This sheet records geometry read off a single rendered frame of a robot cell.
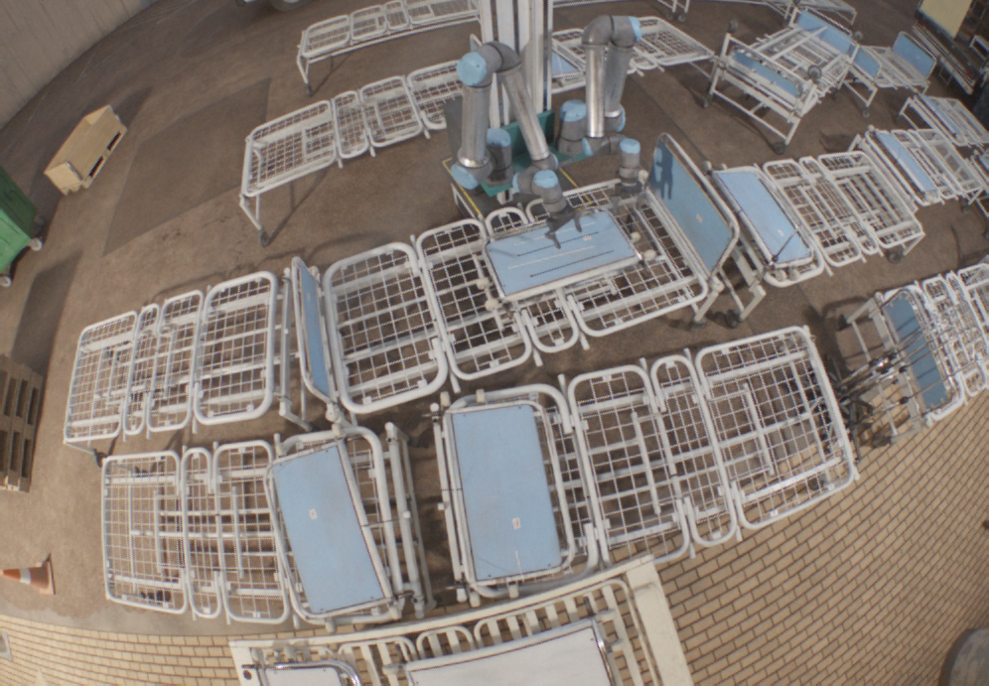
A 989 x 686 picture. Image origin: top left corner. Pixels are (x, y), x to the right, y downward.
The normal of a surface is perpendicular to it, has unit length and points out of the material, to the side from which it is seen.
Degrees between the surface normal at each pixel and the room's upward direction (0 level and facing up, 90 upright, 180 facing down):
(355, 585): 5
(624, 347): 0
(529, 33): 90
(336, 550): 5
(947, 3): 91
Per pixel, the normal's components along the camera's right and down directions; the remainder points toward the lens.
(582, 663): -0.04, -0.37
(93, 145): 1.00, 0.02
